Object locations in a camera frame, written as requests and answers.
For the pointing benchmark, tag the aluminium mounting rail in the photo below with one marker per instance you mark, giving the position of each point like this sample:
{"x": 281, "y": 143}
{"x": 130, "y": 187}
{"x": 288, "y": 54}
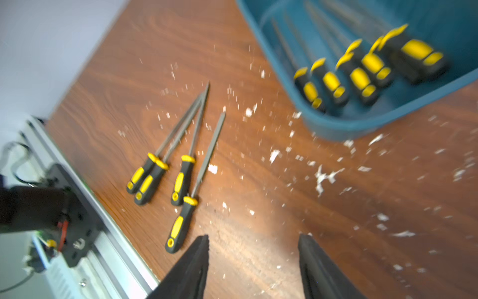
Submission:
{"x": 111, "y": 254}

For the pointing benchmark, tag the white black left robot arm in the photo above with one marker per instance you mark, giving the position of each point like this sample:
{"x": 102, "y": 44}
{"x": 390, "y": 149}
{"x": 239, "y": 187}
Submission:
{"x": 25, "y": 208}

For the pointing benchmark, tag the file tool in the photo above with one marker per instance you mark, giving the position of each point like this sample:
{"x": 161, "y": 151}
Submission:
{"x": 416, "y": 56}
{"x": 319, "y": 70}
{"x": 148, "y": 187}
{"x": 142, "y": 172}
{"x": 301, "y": 79}
{"x": 346, "y": 62}
{"x": 182, "y": 183}
{"x": 377, "y": 69}
{"x": 181, "y": 225}

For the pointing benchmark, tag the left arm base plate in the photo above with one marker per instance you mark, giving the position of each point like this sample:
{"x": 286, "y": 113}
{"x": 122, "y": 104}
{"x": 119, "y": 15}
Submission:
{"x": 79, "y": 224}

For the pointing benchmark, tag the teal plastic storage box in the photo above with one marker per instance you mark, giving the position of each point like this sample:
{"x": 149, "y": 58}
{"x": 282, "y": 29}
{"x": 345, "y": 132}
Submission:
{"x": 448, "y": 26}

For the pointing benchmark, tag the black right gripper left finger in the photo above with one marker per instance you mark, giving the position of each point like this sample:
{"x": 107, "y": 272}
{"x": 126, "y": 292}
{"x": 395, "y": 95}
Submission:
{"x": 187, "y": 279}

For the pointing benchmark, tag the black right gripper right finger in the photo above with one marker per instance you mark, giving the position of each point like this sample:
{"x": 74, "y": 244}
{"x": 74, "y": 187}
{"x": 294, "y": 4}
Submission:
{"x": 321, "y": 277}

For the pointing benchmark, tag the white slotted cable duct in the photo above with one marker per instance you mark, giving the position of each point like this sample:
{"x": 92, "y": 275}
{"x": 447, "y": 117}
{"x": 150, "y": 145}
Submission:
{"x": 79, "y": 282}

